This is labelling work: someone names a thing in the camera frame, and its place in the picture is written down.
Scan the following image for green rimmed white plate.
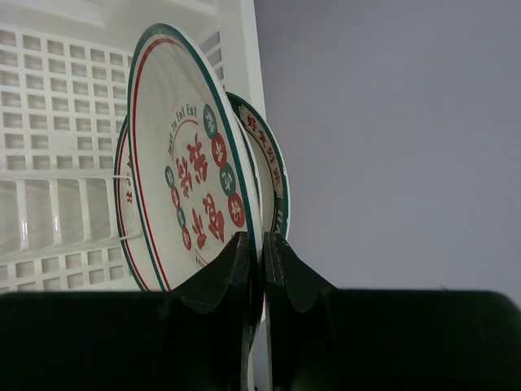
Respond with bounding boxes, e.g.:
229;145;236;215
226;92;291;239

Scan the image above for white plastic dish rack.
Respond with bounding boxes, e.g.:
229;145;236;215
1;1;263;297

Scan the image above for white plate orange sunburst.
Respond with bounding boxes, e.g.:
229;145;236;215
113;117;147;291

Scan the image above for white plate red characters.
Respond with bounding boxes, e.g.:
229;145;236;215
127;24;263;347

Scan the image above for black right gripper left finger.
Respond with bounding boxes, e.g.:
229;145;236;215
1;233;251;390

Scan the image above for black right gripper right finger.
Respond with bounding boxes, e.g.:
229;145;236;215
263;233;520;390

